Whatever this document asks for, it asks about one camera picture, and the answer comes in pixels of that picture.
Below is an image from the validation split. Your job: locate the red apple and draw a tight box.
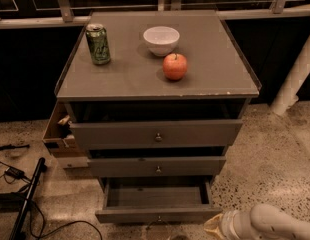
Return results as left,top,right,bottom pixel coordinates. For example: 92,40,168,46
163,53,187,81

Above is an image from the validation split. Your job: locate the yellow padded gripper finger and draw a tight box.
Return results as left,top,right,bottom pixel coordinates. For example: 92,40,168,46
204,214,227,240

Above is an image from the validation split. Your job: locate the white ceramic bowl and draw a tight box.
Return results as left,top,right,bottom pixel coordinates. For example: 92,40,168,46
143,26,180,57

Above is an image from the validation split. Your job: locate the green soda can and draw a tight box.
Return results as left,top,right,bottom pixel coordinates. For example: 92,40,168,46
85,23,111,65

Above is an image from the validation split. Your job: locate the metal window railing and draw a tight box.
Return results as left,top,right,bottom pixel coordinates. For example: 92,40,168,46
0,0,310,29

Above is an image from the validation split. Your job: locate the black power adapter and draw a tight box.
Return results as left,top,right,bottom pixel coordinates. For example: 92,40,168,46
5,167,25,179

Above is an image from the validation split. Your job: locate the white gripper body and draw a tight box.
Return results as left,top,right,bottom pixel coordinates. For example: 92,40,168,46
222,210,259,240

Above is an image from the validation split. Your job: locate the grey drawer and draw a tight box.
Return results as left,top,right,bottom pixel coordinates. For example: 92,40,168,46
88,156,226,177
96,176,221,223
71,119,242,150

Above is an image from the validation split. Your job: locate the open cardboard box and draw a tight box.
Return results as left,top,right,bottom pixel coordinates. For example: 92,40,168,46
43,102,88,169

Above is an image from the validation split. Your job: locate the grey middle drawer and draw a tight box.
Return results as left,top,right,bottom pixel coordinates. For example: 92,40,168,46
88,156,226,177

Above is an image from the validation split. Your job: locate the grey drawer cabinet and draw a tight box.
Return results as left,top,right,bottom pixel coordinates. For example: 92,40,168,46
54,9,263,188

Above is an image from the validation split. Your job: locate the grey top drawer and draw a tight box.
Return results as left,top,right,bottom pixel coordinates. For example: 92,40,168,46
71,119,242,150

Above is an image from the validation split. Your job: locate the black pole on floor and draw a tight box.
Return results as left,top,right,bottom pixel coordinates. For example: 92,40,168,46
9,157,47,240

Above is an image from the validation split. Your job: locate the grey bottom drawer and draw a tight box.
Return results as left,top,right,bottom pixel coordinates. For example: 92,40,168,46
96,176,221,223

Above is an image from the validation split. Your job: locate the white support column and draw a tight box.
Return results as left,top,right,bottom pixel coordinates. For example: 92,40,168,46
270,34,310,115

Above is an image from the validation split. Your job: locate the black power cable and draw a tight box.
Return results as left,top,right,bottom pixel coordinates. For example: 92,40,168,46
0,157,104,240

